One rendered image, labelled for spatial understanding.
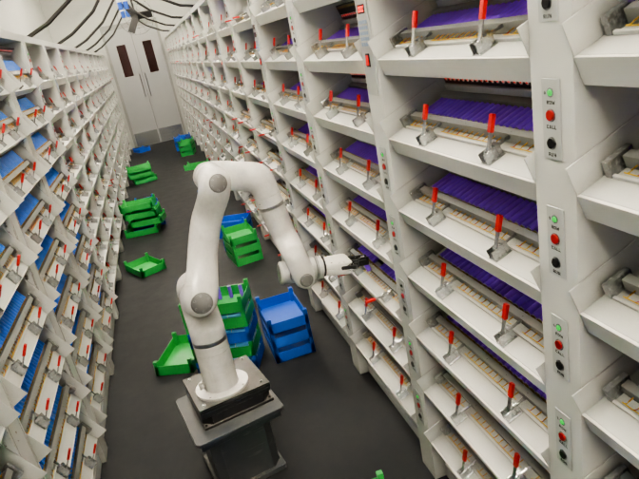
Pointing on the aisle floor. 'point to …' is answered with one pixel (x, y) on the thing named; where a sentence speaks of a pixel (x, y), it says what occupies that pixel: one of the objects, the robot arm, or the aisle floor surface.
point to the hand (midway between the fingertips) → (361, 259)
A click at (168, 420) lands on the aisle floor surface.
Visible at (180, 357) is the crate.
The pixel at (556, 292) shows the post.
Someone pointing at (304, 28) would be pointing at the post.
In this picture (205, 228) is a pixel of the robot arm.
